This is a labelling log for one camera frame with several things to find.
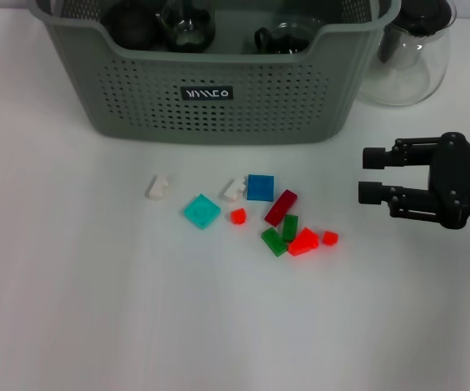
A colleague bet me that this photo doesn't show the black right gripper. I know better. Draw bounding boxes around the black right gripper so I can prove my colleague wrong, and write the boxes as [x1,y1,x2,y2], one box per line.
[358,131,470,231]

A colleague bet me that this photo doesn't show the teal square toy plate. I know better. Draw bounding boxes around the teal square toy plate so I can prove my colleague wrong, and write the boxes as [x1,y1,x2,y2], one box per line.
[183,193,222,231]

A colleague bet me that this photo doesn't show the white toy brick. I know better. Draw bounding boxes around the white toy brick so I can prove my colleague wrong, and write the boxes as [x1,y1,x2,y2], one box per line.
[220,177,247,204]
[143,174,169,203]

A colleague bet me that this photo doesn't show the grey-green perforated storage bin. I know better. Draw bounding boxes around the grey-green perforated storage bin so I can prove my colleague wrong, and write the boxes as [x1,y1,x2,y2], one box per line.
[29,0,402,147]

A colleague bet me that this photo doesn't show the large red toy brick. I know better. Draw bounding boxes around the large red toy brick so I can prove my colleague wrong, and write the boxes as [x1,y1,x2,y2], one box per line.
[287,226,320,257]

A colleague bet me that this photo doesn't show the dark red long toy brick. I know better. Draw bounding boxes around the dark red long toy brick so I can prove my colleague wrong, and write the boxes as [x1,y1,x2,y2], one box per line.
[264,189,299,227]

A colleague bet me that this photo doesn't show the green toy brick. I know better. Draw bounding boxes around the green toy brick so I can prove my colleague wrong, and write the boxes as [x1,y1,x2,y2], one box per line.
[282,214,300,244]
[261,227,288,257]

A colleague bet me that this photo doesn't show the glass carafe with black lid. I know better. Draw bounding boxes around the glass carafe with black lid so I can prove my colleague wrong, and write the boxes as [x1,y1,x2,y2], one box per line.
[356,0,458,108]

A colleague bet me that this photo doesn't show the blue square toy plate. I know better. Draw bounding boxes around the blue square toy plate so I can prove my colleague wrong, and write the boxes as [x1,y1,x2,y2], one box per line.
[246,174,275,201]

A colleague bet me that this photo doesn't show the dark clay teapot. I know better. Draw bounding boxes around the dark clay teapot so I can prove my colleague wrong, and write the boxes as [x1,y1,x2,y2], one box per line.
[103,0,159,51]

